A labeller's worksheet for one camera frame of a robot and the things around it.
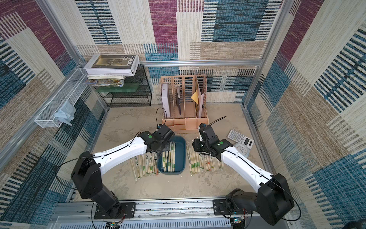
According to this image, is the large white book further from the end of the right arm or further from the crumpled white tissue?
the end of the right arm

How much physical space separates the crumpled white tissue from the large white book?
21cm

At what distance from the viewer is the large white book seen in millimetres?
817

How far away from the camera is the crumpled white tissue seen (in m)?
0.66
